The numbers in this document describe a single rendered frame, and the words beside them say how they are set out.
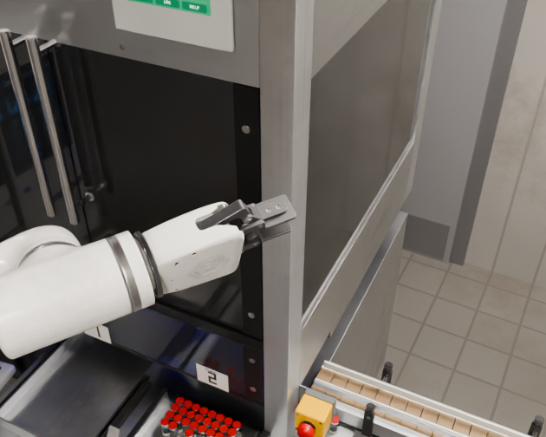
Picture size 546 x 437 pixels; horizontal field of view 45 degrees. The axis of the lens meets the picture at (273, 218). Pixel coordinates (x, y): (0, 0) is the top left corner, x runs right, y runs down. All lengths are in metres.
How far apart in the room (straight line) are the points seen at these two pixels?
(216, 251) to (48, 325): 0.18
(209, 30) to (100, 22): 0.22
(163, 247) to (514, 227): 2.76
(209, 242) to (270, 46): 0.41
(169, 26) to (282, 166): 0.28
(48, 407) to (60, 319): 1.13
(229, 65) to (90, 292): 0.50
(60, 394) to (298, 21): 1.19
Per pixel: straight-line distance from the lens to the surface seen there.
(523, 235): 3.35
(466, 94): 2.98
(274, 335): 1.37
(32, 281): 0.68
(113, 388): 1.79
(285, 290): 1.26
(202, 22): 1.03
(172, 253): 0.67
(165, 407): 1.73
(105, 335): 1.73
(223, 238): 0.68
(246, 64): 1.03
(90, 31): 1.19
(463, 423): 1.69
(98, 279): 0.67
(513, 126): 3.06
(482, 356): 3.10
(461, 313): 3.26
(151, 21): 1.08
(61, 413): 1.78
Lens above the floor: 2.27
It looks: 38 degrees down
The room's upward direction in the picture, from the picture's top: straight up
